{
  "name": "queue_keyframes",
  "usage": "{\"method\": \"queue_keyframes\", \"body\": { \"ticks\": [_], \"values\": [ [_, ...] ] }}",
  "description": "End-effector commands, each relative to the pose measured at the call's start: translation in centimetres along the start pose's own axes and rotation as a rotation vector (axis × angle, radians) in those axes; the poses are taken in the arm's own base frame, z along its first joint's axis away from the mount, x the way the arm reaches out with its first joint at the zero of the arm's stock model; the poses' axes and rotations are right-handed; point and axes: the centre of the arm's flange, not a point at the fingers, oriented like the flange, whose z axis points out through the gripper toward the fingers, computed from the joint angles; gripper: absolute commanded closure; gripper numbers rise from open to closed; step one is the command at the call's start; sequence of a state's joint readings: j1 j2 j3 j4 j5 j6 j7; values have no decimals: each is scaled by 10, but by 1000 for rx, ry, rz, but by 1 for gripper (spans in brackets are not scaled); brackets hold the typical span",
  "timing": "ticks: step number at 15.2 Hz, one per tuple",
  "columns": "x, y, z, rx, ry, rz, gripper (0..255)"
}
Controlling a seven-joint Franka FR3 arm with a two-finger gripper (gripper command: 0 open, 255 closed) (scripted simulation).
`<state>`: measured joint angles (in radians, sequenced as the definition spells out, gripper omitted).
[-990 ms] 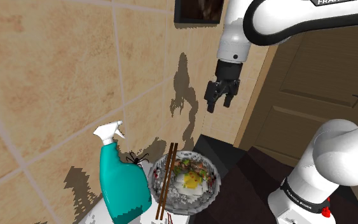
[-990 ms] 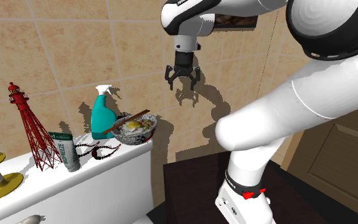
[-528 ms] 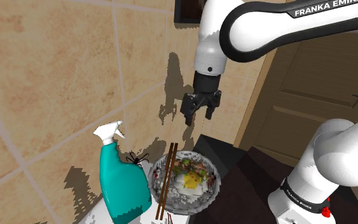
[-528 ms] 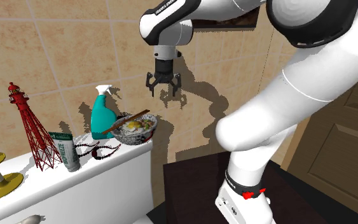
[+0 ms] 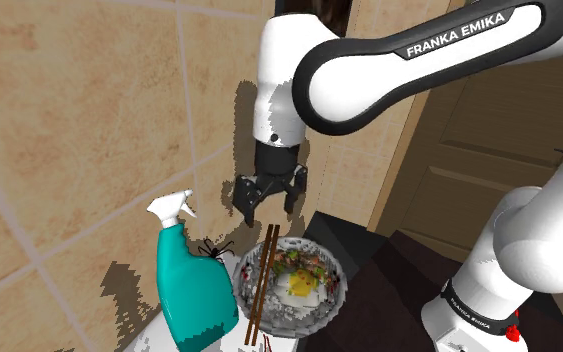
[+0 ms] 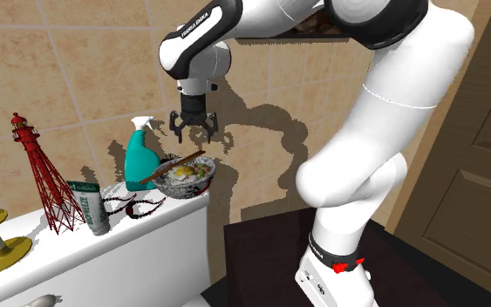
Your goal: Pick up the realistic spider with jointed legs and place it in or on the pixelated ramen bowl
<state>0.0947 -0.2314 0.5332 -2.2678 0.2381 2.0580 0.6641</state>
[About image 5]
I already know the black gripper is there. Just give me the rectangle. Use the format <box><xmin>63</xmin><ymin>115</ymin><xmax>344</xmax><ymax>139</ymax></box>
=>
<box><xmin>232</xmin><ymin>139</ymin><xmax>309</xmax><ymax>228</ymax></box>

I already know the black toy spider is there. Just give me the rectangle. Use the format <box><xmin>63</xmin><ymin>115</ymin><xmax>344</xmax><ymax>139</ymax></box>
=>
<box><xmin>197</xmin><ymin>238</ymin><xmax>236</xmax><ymax>263</ymax></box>

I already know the brown chopstick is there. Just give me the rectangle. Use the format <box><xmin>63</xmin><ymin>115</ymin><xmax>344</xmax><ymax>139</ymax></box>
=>
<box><xmin>244</xmin><ymin>223</ymin><xmax>274</xmax><ymax>347</ymax></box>
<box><xmin>251</xmin><ymin>224</ymin><xmax>281</xmax><ymax>347</ymax></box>

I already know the grey bowl of food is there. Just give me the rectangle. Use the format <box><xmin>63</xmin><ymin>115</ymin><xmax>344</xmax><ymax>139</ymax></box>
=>
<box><xmin>232</xmin><ymin>236</ymin><xmax>348</xmax><ymax>339</ymax></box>

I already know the teal spray bottle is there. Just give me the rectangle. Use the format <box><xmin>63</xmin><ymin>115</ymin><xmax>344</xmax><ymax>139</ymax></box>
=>
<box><xmin>146</xmin><ymin>189</ymin><xmax>240</xmax><ymax>352</ymax></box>

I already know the dark robot stand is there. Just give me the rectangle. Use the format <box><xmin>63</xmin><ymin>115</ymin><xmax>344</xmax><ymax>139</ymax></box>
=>
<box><xmin>297</xmin><ymin>211</ymin><xmax>563</xmax><ymax>352</ymax></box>

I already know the brown panelled door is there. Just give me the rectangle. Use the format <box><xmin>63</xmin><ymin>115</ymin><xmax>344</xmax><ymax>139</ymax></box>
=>
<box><xmin>374</xmin><ymin>48</ymin><xmax>563</xmax><ymax>264</ymax></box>

